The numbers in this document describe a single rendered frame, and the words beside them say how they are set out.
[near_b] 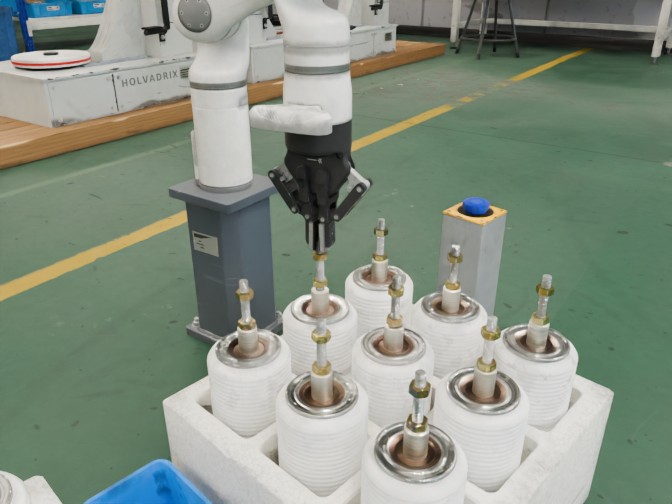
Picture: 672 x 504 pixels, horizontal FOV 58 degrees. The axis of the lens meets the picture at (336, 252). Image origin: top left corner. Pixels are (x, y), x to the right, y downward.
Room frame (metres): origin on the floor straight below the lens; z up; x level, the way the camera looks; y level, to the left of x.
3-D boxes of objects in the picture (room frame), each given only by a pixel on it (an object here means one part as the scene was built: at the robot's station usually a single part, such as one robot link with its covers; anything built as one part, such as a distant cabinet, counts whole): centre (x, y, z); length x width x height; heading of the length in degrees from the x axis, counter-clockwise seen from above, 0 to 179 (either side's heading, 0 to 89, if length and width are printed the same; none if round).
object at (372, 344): (0.58, -0.07, 0.25); 0.08 x 0.08 x 0.01
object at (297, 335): (0.66, 0.02, 0.16); 0.10 x 0.10 x 0.18
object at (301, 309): (0.66, 0.02, 0.25); 0.08 x 0.08 x 0.01
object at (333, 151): (0.66, 0.02, 0.46); 0.08 x 0.08 x 0.09
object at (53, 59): (2.57, 1.17, 0.29); 0.30 x 0.30 x 0.06
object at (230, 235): (1.00, 0.19, 0.15); 0.15 x 0.15 x 0.30; 55
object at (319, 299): (0.66, 0.02, 0.26); 0.02 x 0.02 x 0.03
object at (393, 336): (0.58, -0.07, 0.26); 0.02 x 0.02 x 0.03
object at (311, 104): (0.64, 0.03, 0.53); 0.11 x 0.09 x 0.06; 154
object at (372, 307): (0.75, -0.06, 0.16); 0.10 x 0.10 x 0.18
